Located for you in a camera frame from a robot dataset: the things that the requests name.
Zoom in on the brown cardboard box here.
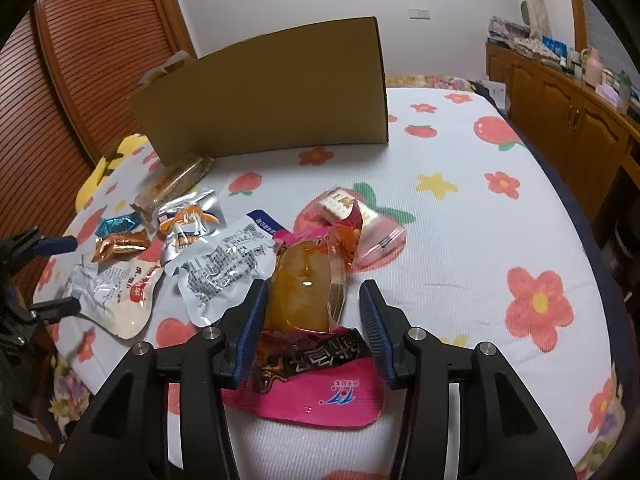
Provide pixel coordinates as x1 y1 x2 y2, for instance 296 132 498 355
127 16 390 167

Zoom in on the large silver snack packet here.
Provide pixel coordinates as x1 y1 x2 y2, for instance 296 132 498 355
165 209 284 329

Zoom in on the white paper card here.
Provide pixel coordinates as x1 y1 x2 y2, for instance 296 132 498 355
487 80 509 109

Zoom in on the pink bottle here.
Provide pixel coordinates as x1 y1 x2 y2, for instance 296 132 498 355
584 47 606 90

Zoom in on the white bag handle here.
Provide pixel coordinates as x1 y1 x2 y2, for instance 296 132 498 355
141 51 197 85

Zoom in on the copper foil candy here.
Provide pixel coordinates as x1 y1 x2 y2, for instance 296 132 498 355
92 229 152 263

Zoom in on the pink chicken snack packet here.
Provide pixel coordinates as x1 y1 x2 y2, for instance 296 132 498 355
222 225 386 431

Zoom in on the pink clear snack packet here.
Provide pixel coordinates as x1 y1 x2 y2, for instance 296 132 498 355
292 186 407 275

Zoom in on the wooden cabinet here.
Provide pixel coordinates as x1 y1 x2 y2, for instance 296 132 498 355
485 42 640 222

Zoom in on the blue foil candy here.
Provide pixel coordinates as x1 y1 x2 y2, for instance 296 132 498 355
95 210 144 236

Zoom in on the yellow cushion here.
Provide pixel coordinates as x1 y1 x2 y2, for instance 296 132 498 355
75 134 149 211

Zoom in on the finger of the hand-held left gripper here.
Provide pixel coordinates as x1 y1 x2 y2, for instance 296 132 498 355
29 297 82 327
0 228 79 267

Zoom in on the wooden louvered wardrobe door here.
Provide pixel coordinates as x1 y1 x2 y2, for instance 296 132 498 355
0 0 197 301

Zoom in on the pile of small boxes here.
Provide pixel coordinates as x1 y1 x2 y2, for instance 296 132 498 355
487 15 576 68

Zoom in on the floral bed sheet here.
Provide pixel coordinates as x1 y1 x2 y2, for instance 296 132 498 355
32 74 627 480

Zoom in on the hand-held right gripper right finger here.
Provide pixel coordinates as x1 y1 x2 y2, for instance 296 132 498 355
358 279 577 480

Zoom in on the white snack packet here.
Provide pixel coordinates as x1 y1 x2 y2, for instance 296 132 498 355
64 257 166 342

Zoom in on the clear wrapped cake packet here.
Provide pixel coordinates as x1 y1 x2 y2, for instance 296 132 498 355
131 154 216 221

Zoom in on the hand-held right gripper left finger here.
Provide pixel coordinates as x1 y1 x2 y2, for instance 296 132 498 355
50 279 271 480

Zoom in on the silver and orange snack packet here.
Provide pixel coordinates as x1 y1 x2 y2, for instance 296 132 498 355
152 189 227 267

